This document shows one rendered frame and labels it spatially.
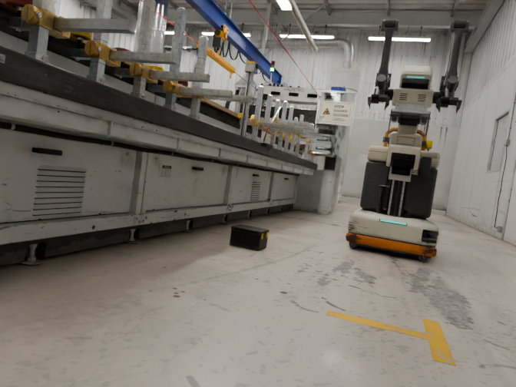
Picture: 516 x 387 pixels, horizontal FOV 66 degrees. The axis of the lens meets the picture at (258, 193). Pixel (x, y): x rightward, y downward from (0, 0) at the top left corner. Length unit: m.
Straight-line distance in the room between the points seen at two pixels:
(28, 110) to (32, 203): 0.47
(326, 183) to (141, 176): 3.92
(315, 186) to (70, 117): 4.76
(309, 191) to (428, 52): 7.63
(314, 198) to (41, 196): 4.63
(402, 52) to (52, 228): 11.63
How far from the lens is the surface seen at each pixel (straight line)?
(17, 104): 1.35
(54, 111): 1.45
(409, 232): 3.03
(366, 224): 3.03
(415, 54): 12.67
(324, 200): 5.77
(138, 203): 2.19
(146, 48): 1.78
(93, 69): 1.56
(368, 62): 12.62
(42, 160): 1.74
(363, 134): 12.15
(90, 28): 1.32
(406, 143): 3.11
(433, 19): 11.65
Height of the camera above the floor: 0.47
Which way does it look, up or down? 3 degrees down
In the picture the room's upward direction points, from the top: 8 degrees clockwise
